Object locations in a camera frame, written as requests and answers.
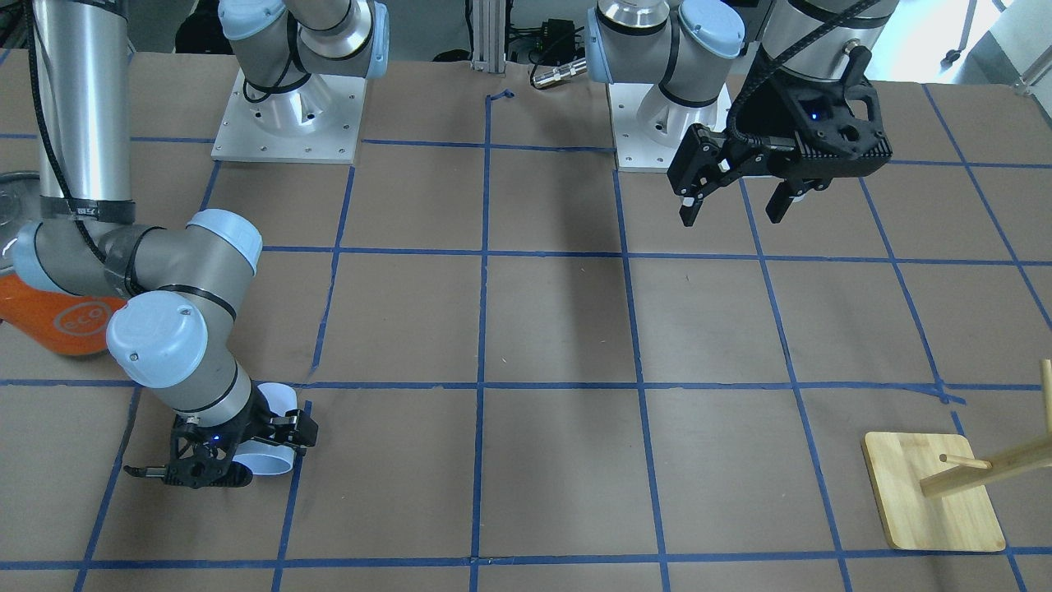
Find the black power adapter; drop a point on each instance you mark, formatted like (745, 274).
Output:
(556, 44)

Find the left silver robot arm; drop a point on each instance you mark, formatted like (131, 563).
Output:
(749, 89)

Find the wooden cup rack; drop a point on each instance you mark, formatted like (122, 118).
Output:
(930, 488)

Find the metal cable connector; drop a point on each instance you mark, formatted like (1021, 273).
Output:
(558, 75)

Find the aluminium frame post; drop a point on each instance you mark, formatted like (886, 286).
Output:
(487, 28)

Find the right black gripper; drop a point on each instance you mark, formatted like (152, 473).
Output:
(265, 418)

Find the orange can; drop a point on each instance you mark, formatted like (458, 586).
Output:
(63, 324)

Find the light blue cup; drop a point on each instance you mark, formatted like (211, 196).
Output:
(261, 458)

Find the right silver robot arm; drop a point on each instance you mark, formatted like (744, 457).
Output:
(183, 288)

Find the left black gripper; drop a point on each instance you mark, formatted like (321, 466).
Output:
(778, 117)

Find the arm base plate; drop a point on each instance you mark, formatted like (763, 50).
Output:
(648, 127)
(316, 124)

